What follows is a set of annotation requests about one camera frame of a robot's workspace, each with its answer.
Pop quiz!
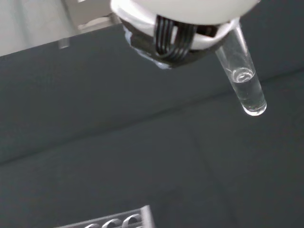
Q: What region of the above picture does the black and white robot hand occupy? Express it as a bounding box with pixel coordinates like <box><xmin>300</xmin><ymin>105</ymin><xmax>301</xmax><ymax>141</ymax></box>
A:
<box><xmin>109</xmin><ymin>0</ymin><xmax>261</xmax><ymax>70</ymax></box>

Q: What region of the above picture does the clear acrylic test tube rack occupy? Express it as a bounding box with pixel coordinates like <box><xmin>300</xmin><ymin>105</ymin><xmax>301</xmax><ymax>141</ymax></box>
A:
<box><xmin>53</xmin><ymin>205</ymin><xmax>156</xmax><ymax>228</ymax></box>

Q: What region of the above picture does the black bench cloth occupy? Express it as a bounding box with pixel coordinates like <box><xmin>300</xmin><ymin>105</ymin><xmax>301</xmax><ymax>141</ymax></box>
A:
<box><xmin>0</xmin><ymin>16</ymin><xmax>304</xmax><ymax>228</ymax></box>

